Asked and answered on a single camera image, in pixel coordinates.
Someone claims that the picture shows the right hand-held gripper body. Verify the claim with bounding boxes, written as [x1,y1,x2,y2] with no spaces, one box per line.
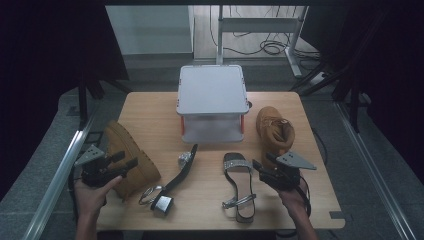
[259,151,318,192]

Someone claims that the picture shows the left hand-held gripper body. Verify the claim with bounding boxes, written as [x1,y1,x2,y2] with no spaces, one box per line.
[73,143,129,188]

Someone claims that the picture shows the tan suede boot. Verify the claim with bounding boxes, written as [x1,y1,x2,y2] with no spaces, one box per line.
[103,119,162,201]
[255,105,296,168]

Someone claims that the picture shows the black sandal silver straps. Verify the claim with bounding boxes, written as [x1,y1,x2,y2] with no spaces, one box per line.
[221,152,258,224]
[138,143,199,216]

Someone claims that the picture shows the person's right hand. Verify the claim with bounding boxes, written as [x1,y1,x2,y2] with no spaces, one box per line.
[276,179,312,219]

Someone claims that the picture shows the person's left hand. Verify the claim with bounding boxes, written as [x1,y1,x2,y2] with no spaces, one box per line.
[73,175,124,218]

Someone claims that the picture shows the black stand legs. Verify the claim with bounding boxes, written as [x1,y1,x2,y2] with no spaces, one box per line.
[77,75,132,129]
[289,61,363,134]

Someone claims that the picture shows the white power strip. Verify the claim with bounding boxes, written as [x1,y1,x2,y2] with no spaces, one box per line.
[308,71,327,87]

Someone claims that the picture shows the dark curtain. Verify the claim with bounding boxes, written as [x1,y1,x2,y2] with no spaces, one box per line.
[299,0,424,186]
[0,0,130,201]

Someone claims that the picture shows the white panel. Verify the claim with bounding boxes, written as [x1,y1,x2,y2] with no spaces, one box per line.
[105,4,195,56]

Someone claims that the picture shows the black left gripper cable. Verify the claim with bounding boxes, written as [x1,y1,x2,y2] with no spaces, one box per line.
[67,164,81,223]

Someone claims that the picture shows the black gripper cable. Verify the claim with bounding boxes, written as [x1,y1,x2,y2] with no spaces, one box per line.
[67,164,81,223]
[296,184,313,218]

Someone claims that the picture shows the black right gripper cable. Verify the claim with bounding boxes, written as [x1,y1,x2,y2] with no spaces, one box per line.
[296,184,313,218]

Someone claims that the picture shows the aluminium rail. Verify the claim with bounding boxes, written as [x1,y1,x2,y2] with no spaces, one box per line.
[334,100,418,240]
[22,129,98,240]

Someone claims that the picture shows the thin black cable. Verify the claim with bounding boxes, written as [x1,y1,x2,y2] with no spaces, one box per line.
[311,127,330,165]

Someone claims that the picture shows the black floor cables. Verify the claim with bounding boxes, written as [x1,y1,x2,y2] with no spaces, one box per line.
[209,4,322,62]

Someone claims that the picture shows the white metal desk frame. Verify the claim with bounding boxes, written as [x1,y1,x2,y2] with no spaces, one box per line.
[215,4,310,79]

